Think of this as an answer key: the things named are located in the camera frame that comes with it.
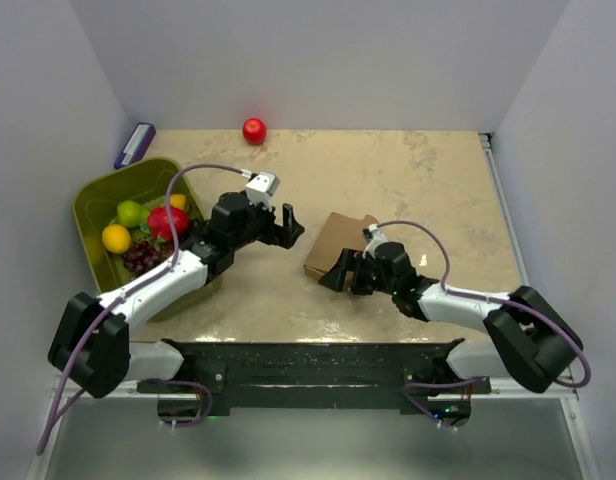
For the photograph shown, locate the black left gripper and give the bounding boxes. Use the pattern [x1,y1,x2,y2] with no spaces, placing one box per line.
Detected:
[230,196,303,252]

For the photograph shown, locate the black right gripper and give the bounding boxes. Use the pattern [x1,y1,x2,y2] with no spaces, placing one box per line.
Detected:
[318,248,397,296]

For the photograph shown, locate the brown cardboard paper box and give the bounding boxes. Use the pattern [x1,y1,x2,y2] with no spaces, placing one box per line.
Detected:
[303,212,378,281]

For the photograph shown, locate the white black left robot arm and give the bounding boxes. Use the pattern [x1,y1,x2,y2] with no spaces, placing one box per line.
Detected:
[48,192,305,398]

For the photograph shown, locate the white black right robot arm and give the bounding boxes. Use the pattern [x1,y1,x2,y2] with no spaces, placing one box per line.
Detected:
[319,242,583,393]

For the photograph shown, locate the purple white small box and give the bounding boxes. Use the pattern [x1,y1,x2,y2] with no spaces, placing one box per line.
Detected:
[113,122,156,170]

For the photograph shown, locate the small orange fruit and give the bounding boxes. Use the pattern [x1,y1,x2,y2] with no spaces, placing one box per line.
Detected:
[169,194,189,212]

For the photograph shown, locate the red apple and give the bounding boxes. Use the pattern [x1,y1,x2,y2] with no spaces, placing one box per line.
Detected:
[242,117,267,145]

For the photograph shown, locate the red dragon fruit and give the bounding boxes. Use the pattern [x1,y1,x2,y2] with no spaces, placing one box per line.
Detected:
[146,206,190,242]

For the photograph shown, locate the olive green plastic bin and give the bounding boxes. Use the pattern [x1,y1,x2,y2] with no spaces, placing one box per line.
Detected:
[73,157,222,323]

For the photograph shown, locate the dark purple grapes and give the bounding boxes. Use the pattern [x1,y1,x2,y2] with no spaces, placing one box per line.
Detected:
[122,240,173,277]

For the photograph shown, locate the green pear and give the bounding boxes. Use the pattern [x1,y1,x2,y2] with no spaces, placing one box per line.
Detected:
[117,200,150,229]

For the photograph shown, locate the yellow lemon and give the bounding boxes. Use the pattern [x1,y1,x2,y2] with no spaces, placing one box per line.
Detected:
[101,224,132,255]

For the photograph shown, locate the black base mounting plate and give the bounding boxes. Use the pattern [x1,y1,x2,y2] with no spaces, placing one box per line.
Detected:
[138,340,491,423]

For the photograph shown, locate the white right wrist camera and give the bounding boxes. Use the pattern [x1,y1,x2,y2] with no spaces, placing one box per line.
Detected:
[362,224,388,258]

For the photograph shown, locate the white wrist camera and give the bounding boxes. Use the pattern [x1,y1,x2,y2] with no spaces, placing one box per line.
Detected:
[245,172,280,211]
[362,224,388,258]

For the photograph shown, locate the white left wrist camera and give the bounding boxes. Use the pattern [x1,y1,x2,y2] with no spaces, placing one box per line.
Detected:
[245,172,280,211]

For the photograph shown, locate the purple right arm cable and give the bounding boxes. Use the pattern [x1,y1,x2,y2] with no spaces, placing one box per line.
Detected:
[372,220,593,431]

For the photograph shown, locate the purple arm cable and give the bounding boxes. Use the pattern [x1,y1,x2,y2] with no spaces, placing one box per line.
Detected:
[35,163,254,456]
[372,220,593,431]

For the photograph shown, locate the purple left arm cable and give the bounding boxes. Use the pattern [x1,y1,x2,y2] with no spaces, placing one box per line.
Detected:
[35,163,254,456]

